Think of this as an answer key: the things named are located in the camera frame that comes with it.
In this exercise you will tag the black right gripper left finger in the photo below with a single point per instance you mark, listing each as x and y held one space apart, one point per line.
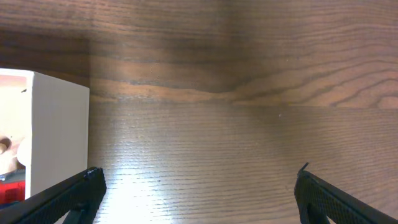
77 198

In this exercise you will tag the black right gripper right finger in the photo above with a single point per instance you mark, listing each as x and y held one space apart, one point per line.
322 203

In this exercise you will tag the red toy truck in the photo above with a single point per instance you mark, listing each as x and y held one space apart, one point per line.
12 188

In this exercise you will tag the wooden rattle drum toy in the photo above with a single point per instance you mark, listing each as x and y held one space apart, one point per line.
9 150

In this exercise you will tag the white cardboard box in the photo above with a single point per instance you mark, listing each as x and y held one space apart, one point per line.
52 114

